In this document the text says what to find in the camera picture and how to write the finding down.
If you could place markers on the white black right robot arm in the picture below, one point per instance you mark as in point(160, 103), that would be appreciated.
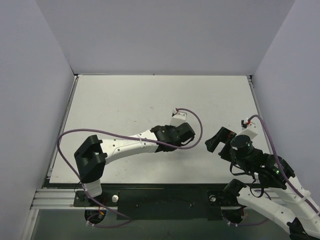
point(282, 198)

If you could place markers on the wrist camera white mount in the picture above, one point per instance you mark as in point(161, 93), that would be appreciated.
point(178, 117)
point(248, 128)

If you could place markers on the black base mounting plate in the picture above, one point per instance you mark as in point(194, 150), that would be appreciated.
point(170, 201)

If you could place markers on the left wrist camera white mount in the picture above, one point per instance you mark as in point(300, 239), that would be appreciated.
point(178, 117)

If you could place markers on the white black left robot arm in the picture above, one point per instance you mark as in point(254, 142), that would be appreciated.
point(94, 153)

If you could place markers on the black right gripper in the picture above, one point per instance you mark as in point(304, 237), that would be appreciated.
point(227, 146)

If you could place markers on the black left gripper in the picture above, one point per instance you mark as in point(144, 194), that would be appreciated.
point(182, 133)

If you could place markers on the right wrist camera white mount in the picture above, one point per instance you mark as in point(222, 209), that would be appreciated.
point(248, 128)

